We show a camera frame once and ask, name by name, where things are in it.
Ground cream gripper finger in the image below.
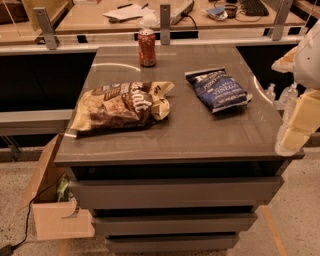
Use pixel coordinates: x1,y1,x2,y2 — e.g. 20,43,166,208
274,126,310,156

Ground blue chip bag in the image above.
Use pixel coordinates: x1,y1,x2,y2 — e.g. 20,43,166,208
185,68,253,113

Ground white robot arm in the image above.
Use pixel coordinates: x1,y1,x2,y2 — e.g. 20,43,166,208
271,20,320,156

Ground brown and yellow snack bag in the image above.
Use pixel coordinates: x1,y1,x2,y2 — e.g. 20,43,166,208
71,81,174,131

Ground middle grey drawer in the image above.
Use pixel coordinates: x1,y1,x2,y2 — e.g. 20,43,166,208
94,213,257,236

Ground grey drawer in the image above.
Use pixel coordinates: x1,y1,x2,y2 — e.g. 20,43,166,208
106,234,239,253
94,213,257,236
70,176,283,209

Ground grey drawer cabinet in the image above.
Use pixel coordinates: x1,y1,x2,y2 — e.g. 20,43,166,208
55,45,289,242

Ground black keyboard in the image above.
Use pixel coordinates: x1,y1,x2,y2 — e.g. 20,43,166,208
239,0,269,16

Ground blue and white packet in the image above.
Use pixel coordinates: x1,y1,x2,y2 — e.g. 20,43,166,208
205,6,228,21

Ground grey power strip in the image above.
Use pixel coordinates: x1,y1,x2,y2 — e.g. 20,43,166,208
170,0,194,25

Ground red soda can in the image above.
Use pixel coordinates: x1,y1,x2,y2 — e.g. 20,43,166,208
138,29,156,67

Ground crumpled white tissue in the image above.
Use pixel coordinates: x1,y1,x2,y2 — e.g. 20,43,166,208
137,13,159,28

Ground top grey drawer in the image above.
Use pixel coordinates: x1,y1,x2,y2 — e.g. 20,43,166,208
70,176,283,209

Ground bottom grey drawer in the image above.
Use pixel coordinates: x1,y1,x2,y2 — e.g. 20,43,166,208
106,234,239,253

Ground white paper stack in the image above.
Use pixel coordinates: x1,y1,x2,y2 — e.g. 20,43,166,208
104,4,154,22

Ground black pen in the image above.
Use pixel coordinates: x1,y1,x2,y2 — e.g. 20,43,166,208
117,3,133,9

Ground green item in box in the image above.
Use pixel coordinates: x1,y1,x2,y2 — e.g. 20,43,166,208
57,178,69,202

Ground cardboard box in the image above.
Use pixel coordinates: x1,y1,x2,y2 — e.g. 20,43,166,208
19,134,95,240

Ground right metal bracket post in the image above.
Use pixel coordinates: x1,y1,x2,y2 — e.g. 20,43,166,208
270,0,294,41

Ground metal bracket post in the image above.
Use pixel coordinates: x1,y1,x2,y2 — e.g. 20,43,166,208
160,4,170,45
34,7,58,50
270,0,294,41

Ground middle metal bracket post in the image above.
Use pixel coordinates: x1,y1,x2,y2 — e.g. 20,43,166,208
160,4,170,45

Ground left metal bracket post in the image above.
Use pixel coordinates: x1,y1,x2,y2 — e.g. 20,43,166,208
34,7,58,50

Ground black floor cable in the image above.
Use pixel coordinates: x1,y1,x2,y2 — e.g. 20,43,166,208
0,173,66,256

